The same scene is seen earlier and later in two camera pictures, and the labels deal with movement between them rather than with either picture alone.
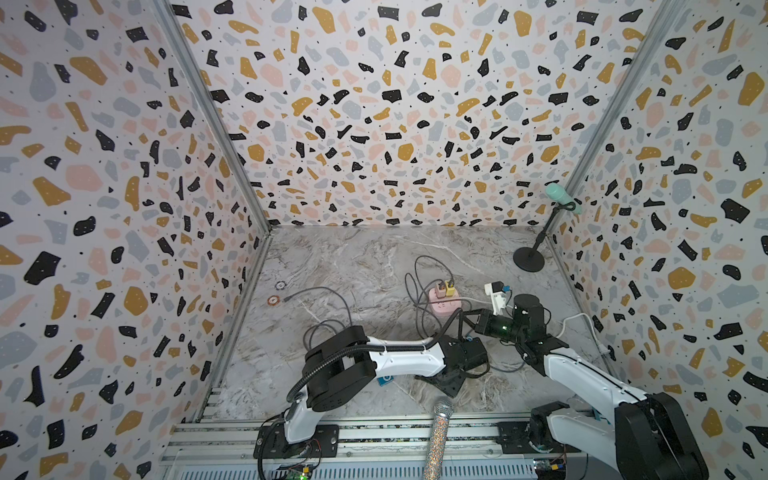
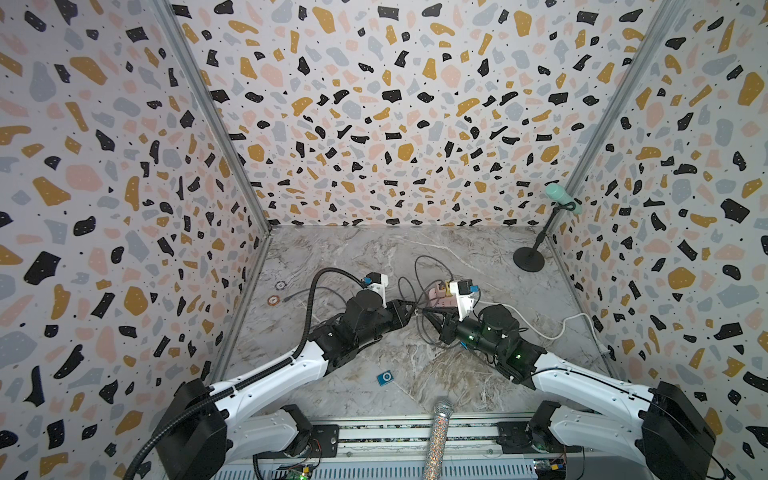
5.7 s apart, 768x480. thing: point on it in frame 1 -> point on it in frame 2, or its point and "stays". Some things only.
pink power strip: x=446 y=308 stays
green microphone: x=557 y=193 stays
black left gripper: x=452 y=391 -> x=401 y=311
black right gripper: x=488 y=322 -> x=450 y=328
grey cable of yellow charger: x=421 y=290 stays
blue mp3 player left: x=382 y=382 stays
